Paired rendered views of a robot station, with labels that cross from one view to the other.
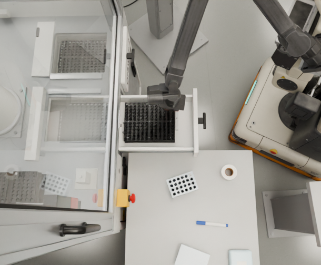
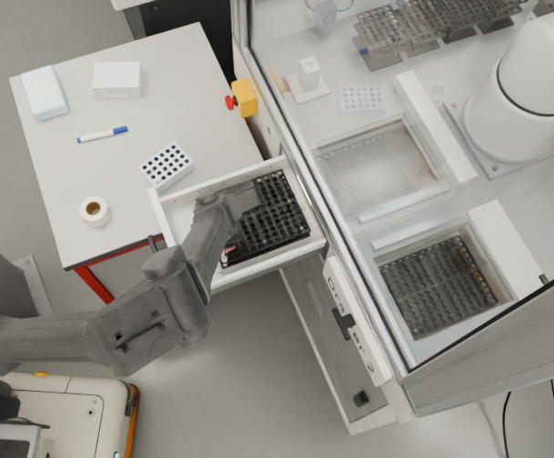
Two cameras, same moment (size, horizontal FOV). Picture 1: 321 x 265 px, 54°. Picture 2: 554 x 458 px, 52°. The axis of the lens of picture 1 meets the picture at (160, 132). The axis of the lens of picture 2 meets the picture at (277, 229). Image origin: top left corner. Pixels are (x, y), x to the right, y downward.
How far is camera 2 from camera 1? 0.92 m
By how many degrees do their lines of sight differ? 36
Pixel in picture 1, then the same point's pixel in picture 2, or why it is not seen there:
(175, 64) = (212, 212)
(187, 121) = not seen: hidden behind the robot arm
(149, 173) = (226, 168)
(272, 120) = (53, 434)
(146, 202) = (214, 128)
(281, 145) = (26, 387)
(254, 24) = not seen: outside the picture
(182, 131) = not seen: hidden behind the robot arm
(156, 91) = (240, 193)
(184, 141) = (183, 220)
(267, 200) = (44, 311)
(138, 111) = (281, 224)
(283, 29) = not seen: outside the picture
